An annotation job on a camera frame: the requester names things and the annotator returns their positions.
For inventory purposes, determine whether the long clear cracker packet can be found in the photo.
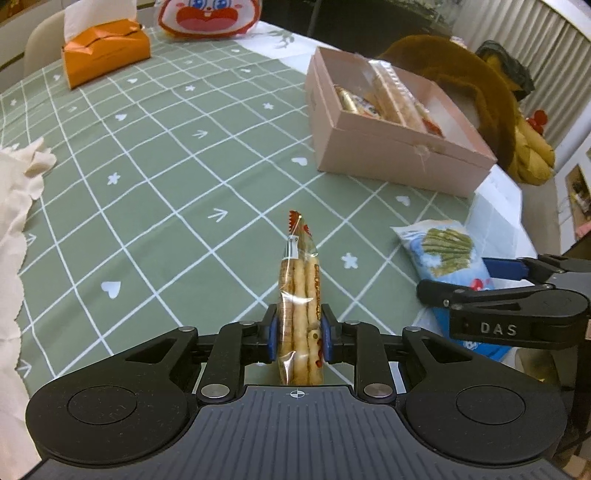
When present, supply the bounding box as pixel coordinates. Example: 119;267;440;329
367;60;426;132

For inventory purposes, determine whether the grey curtain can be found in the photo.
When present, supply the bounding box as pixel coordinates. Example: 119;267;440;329
450;0;591;155

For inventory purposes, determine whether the clear biscuit stick packet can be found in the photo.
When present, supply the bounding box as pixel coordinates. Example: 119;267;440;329
276;210;326;386

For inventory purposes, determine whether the red white cartoon pillow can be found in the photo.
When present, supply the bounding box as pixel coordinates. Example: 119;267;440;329
154;0;263;43

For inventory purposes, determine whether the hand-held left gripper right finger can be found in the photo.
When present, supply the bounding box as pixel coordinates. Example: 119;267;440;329
320;305;469;402

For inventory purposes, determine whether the small yellow red packet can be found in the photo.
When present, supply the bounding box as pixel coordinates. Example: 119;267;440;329
335;85;359;114

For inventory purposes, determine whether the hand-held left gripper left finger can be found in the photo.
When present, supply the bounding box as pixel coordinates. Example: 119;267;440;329
124;305;280;402

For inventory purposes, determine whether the blue white snack packet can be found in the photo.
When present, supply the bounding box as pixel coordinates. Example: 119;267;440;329
390;220;513;361

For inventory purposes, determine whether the green checked tablecloth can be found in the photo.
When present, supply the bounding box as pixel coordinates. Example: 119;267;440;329
0;21;561;402

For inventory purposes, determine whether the cream cloth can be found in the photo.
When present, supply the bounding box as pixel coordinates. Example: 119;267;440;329
0;136;57;472

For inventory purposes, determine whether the yellow plush toy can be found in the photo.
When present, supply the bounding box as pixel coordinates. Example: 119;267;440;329
512;110;556;186

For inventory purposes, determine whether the white tissue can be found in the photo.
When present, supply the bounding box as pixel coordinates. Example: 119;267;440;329
64;0;138;44

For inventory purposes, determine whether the wooden shelf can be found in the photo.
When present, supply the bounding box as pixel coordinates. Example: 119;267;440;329
564;161;591;241

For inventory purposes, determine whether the pink cardboard box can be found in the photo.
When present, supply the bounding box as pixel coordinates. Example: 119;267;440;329
305;46;498;199

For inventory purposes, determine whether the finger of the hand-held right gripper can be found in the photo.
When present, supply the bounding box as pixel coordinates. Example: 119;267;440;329
417;280;559;310
482;254;591;284

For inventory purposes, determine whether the white chair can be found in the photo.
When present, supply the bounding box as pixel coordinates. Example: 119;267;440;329
23;9;68;77

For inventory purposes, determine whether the orange tissue box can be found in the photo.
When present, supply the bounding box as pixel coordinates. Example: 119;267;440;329
62;19;151;90

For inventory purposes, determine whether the brown plush toy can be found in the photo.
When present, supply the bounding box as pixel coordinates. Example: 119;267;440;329
376;34;522;176

